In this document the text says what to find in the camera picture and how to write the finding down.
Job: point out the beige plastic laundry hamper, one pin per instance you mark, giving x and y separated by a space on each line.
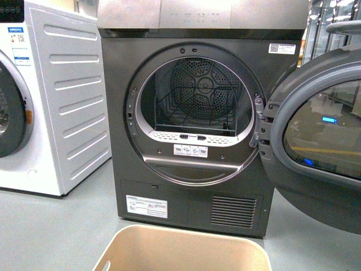
146 247

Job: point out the dark grey tumble dryer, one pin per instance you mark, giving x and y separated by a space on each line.
190 178

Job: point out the white washing machine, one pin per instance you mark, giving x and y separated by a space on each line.
54 119

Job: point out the open round dryer door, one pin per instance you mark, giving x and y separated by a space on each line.
309 138

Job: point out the wire drying rack in drum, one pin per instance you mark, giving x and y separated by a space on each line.
192 108

